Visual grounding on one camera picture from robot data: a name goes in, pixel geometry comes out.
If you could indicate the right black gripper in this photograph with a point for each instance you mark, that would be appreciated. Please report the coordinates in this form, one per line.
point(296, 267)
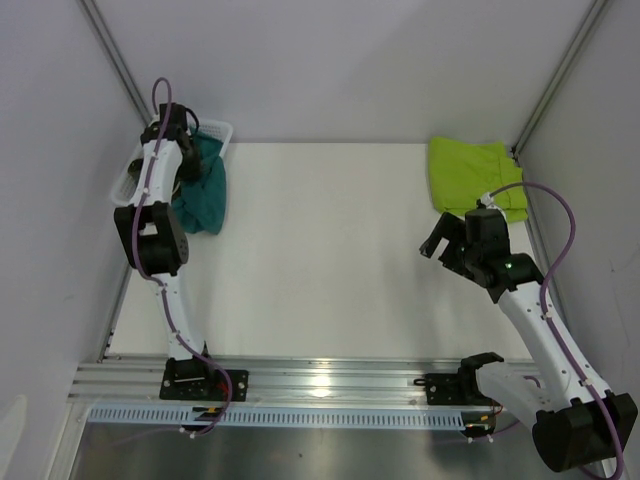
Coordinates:
point(448, 228)

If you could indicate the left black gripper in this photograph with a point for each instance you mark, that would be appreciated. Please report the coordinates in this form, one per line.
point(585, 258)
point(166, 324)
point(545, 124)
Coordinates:
point(191, 173)

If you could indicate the teal green shorts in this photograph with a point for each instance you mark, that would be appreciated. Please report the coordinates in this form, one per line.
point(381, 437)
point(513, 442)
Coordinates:
point(201, 205)

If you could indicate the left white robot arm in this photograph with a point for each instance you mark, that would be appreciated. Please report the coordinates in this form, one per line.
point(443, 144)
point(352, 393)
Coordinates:
point(154, 241)

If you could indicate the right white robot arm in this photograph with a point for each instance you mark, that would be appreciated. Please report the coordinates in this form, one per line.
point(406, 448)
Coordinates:
point(574, 417)

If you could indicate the lime green folded shorts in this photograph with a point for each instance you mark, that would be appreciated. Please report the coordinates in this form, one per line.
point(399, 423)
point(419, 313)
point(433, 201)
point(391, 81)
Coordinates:
point(459, 174)

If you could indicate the white plastic basket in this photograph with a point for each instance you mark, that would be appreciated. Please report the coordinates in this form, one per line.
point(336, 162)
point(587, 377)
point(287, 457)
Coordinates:
point(124, 187)

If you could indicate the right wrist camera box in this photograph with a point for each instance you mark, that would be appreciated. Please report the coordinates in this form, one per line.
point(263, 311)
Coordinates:
point(487, 232)

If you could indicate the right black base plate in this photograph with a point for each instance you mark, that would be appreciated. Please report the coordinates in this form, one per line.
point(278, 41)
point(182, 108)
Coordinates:
point(449, 389)

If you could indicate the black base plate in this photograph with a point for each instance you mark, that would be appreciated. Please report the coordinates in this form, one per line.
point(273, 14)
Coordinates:
point(205, 384)
point(449, 389)

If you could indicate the left aluminium corner post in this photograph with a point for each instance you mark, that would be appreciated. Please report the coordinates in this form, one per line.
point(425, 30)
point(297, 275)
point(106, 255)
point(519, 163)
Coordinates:
point(115, 58)

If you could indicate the aluminium corner post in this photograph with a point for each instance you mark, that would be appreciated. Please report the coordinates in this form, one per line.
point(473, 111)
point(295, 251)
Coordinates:
point(115, 58)
point(579, 42)

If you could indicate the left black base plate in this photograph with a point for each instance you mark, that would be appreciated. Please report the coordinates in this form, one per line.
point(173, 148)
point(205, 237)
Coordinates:
point(205, 384)

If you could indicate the aluminium mounting rail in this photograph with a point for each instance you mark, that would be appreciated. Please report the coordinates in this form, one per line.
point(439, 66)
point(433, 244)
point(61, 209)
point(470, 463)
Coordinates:
point(272, 381)

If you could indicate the white slotted cable duct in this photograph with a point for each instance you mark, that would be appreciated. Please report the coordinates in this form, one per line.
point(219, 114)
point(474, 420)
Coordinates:
point(447, 420)

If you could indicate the right aluminium corner post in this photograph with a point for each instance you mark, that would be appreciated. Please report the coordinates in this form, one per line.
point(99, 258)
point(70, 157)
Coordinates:
point(579, 42)

